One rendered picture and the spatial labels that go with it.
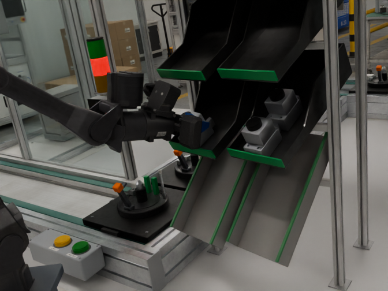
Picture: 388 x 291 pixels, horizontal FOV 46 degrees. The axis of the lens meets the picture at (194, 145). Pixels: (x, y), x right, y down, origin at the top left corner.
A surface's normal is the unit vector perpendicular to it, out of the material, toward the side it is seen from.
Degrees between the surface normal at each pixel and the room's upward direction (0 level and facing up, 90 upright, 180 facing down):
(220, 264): 0
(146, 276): 90
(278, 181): 45
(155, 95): 53
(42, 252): 90
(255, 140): 115
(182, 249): 90
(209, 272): 0
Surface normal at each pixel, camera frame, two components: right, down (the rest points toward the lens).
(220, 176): -0.60, -0.42
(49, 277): -0.14, -0.93
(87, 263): 0.80, 0.10
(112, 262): -0.58, 0.36
